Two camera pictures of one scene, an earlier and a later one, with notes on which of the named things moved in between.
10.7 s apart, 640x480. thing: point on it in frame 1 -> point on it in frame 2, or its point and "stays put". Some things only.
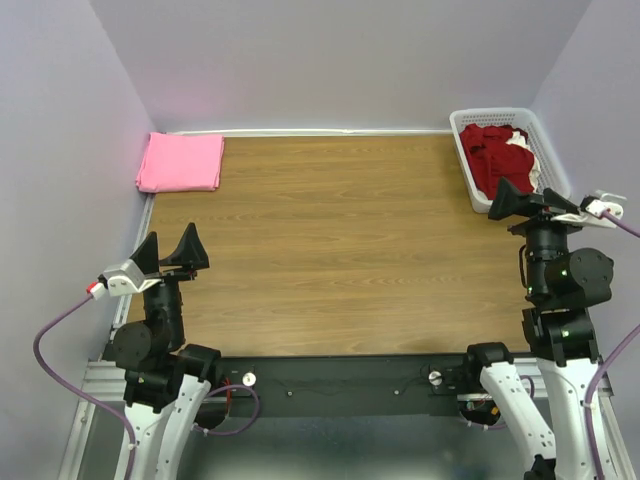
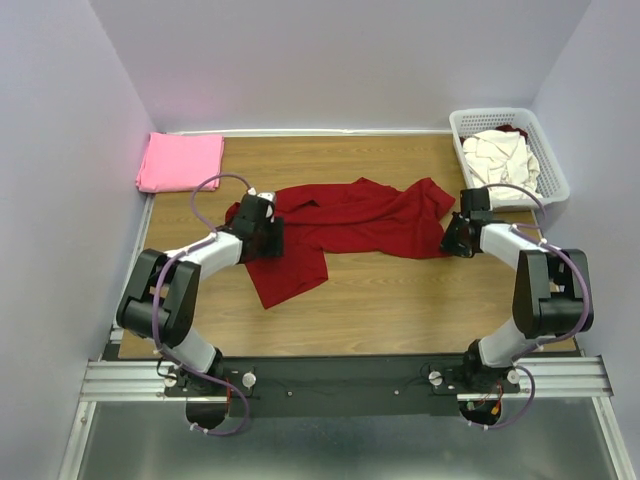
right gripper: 507,199 -> 447,245
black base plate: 354,386 stays put
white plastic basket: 551,177 stays put
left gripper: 189,252 -> 275,247
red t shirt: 492,158 -> 355,215
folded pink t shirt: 175,162 stays put
